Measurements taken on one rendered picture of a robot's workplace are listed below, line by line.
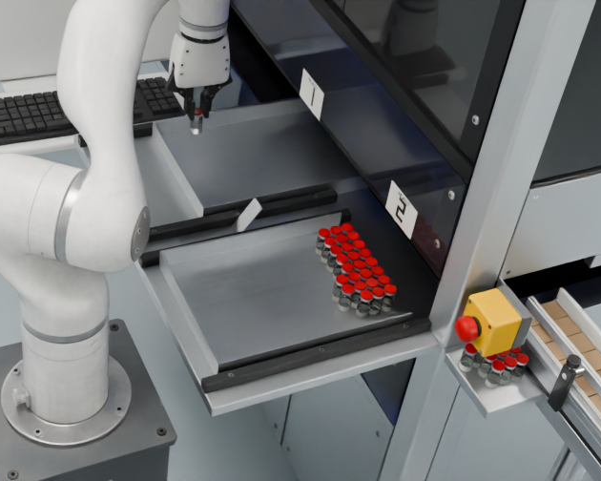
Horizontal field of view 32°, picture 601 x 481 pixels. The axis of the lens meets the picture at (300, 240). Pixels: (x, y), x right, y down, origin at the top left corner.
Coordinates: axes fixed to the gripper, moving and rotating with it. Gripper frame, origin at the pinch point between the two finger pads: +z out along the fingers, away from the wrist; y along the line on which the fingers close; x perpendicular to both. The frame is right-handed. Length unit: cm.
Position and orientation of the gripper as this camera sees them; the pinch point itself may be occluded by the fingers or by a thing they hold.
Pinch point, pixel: (197, 105)
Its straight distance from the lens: 195.4
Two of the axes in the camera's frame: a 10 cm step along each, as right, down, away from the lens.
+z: -1.2, 7.6, 6.4
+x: 3.9, 6.3, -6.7
